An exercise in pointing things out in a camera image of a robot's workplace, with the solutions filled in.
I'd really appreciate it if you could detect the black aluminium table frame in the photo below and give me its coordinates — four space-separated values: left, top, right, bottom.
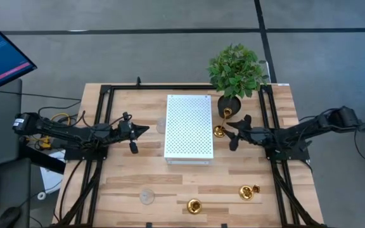
51 75 329 228

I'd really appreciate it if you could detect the white paper sheet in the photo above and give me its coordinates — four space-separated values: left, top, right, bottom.
39 150 66 194

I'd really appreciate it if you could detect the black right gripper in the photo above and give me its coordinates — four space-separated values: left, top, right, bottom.
225 114 271 152

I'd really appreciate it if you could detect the tall gold candlestick holder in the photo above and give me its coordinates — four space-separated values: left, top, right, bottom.
213 107 233 139

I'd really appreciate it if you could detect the medium gold candlestick holder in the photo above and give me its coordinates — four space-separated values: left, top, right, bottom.
186 198 203 215

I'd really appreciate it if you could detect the thin black floor cable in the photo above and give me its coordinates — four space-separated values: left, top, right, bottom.
0 90 82 102

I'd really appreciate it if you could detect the clear ribbed glass candle holder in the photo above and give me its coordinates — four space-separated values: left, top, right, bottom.
139 187 156 206
155 117 167 134

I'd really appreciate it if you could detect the black plant pot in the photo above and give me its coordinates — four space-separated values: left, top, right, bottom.
217 94 243 120

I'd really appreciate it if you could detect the yellow cable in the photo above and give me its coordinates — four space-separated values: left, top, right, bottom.
27 113 71 149

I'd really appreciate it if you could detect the black computer mouse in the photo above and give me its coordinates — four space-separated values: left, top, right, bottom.
0 206 22 228

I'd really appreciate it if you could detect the green leafy plant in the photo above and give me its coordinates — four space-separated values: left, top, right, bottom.
207 43 269 99

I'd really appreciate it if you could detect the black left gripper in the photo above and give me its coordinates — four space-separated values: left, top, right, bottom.
117 119 150 155

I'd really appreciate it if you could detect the white perforated metal shelf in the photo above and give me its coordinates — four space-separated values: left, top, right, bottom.
163 94 214 165

